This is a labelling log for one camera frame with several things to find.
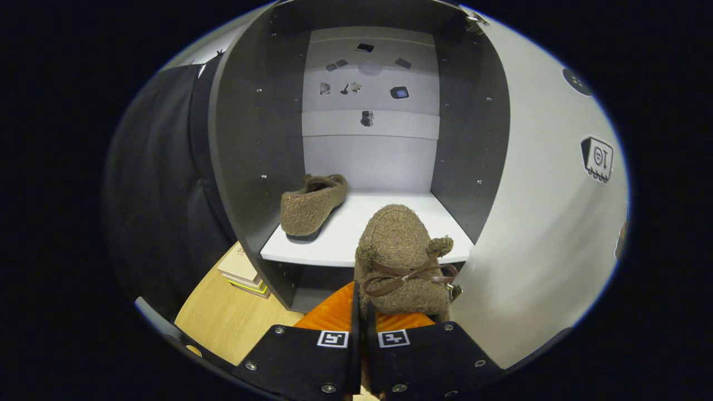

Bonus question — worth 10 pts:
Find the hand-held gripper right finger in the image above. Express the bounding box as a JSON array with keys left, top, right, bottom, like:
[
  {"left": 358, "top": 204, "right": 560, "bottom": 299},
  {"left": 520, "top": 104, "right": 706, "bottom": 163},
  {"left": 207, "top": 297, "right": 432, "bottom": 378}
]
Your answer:
[{"left": 365, "top": 304, "right": 506, "bottom": 401}]

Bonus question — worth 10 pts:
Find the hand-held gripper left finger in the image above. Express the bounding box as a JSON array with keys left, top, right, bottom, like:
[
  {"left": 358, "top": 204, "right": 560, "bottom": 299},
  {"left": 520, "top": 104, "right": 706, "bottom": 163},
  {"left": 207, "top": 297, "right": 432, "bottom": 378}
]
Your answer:
[{"left": 230, "top": 280, "right": 363, "bottom": 401}]

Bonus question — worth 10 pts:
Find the brown fuzzy shoe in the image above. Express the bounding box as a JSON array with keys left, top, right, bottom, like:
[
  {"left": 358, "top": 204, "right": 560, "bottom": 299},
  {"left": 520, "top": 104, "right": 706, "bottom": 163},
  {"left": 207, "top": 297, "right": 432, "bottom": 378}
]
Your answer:
[
  {"left": 355, "top": 204, "right": 463, "bottom": 318},
  {"left": 280, "top": 174, "right": 349, "bottom": 237}
]

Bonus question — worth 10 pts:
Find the beige shoe cabinet door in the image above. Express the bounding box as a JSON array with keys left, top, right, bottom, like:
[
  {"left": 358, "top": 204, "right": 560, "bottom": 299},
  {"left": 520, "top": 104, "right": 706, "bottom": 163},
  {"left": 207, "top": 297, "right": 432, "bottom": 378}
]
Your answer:
[{"left": 448, "top": 6, "right": 631, "bottom": 371}]

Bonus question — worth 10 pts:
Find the dark grey shoe cabinet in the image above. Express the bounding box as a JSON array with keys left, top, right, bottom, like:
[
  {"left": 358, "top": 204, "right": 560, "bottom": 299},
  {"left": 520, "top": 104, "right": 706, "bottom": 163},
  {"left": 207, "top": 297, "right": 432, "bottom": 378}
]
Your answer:
[{"left": 208, "top": 0, "right": 511, "bottom": 314}]

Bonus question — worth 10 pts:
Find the yellow-edged book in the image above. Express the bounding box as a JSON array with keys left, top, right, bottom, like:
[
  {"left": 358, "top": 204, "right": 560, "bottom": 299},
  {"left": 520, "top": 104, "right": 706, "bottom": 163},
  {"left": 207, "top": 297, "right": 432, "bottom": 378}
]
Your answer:
[{"left": 226, "top": 276, "right": 271, "bottom": 299}]

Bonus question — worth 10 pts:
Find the beige cover book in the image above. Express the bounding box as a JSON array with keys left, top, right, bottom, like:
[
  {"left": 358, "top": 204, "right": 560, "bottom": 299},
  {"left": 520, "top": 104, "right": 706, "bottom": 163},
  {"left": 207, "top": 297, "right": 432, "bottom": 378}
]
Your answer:
[{"left": 217, "top": 241, "right": 260, "bottom": 282}]

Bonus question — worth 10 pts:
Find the black backdrop cloth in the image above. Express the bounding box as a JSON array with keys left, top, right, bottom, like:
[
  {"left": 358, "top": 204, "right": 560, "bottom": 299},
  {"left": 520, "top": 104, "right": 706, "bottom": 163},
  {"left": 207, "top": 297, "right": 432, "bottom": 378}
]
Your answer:
[{"left": 103, "top": 56, "right": 240, "bottom": 321}]

